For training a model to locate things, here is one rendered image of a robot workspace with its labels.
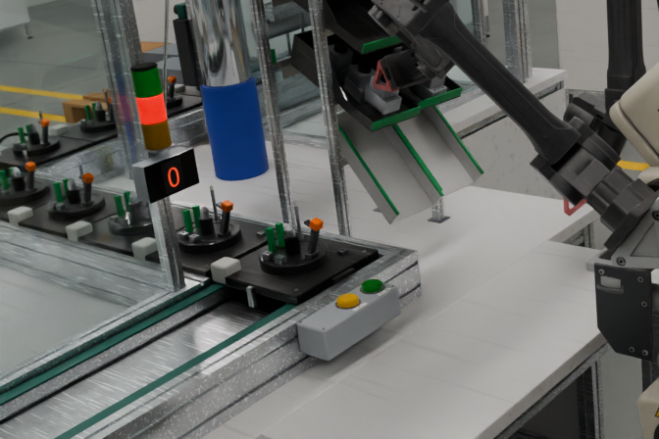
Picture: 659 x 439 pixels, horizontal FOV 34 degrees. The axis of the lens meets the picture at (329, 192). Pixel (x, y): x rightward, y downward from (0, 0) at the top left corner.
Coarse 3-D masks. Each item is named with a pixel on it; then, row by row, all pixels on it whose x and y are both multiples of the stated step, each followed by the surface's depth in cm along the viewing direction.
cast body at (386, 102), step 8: (384, 80) 219; (368, 88) 222; (368, 96) 223; (376, 96) 221; (384, 96) 220; (392, 96) 221; (376, 104) 222; (384, 104) 219; (392, 104) 221; (384, 112) 221
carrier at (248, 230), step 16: (192, 208) 238; (192, 224) 247; (208, 224) 233; (240, 224) 243; (256, 224) 242; (192, 240) 230; (208, 240) 231; (224, 240) 230; (240, 240) 234; (256, 240) 233; (192, 256) 229; (208, 256) 228; (224, 256) 227; (240, 256) 227; (192, 272) 223; (208, 272) 221
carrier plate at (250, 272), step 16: (320, 240) 228; (256, 256) 224; (336, 256) 219; (352, 256) 218; (368, 256) 217; (240, 272) 217; (256, 272) 216; (320, 272) 212; (336, 272) 211; (240, 288) 214; (256, 288) 211; (272, 288) 208; (288, 288) 207; (304, 288) 206; (320, 288) 208
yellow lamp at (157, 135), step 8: (144, 128) 202; (152, 128) 201; (160, 128) 201; (168, 128) 203; (144, 136) 203; (152, 136) 202; (160, 136) 202; (168, 136) 203; (152, 144) 202; (160, 144) 202; (168, 144) 203
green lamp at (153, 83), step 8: (136, 72) 198; (144, 72) 198; (152, 72) 198; (136, 80) 198; (144, 80) 198; (152, 80) 199; (160, 80) 201; (136, 88) 199; (144, 88) 199; (152, 88) 199; (160, 88) 200; (136, 96) 200; (144, 96) 199; (152, 96) 199
